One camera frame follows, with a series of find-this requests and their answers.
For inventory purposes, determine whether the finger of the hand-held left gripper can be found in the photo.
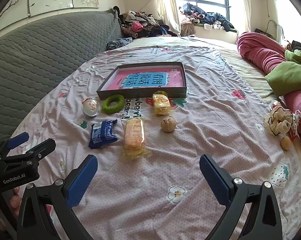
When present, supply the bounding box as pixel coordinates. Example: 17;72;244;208
0;138;56;167
0;132;30;160

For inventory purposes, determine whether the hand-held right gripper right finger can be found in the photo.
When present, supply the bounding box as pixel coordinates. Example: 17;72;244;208
199;154;283;240

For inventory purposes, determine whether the long clear biscuit packet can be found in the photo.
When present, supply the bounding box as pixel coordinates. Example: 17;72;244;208
122;117;152;161

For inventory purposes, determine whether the tan cloth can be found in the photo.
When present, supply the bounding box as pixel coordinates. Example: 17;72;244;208
181;24;196;37

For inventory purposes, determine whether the cream bed sheet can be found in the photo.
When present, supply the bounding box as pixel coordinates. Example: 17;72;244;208
131;36;283;100

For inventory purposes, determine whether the pink book with blue label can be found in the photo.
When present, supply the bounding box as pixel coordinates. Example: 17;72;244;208
102;67;186;90

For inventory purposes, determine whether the pink shallow box tray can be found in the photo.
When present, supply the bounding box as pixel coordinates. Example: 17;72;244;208
96;61;187;101

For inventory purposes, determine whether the cream curtain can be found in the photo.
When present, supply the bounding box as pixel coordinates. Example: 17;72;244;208
155;0;182;34
237;0;253;34

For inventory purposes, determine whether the yellow snack packet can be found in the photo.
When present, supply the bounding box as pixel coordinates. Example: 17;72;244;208
150;90;171;117

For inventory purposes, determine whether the pink quilt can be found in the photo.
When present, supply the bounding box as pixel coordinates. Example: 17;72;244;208
236;31;301;160

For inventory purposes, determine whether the brown walnut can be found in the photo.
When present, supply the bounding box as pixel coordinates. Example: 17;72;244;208
161;115;177;132

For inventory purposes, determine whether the pile of clothes beside headboard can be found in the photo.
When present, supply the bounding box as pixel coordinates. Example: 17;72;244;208
113;6;181;39

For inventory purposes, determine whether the black garment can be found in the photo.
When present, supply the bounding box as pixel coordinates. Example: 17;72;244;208
290;40;301;55

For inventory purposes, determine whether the red white plastic wrapper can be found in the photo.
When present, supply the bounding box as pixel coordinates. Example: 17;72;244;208
289;110;301;140

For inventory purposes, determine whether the small tan ball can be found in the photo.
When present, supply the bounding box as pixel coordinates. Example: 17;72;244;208
280;136;291;151

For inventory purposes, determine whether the egg-shaped toy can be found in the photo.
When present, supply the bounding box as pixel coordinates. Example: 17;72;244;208
81;97;100;117

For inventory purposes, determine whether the white standing appliance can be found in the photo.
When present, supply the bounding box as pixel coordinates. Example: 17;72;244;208
275;24;284;44

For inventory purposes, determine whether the green blanket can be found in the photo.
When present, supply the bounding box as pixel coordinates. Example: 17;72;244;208
265;49;301;98

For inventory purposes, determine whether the dark blue patterned cloth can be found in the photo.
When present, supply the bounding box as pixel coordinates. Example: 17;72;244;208
106;37;133;51

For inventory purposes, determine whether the blue snack packet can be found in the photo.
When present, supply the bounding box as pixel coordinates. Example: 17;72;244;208
88;119;118;149

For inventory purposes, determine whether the cream frilly scrunchie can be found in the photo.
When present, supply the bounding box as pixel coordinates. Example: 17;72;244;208
263;106;294;137

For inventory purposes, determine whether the person's left hand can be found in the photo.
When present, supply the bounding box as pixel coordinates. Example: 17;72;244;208
0;186;21;217

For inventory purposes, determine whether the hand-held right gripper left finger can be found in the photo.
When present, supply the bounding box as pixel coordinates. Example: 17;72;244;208
17;154;98;240

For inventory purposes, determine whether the grey quilted headboard cover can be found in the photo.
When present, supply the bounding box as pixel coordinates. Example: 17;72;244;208
0;10;123;148

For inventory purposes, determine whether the green fuzzy ring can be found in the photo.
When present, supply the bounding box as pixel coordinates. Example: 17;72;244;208
102;94;125;114

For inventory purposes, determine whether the pile of clothes on windowsill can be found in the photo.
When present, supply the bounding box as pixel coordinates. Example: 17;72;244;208
178;2;237;32

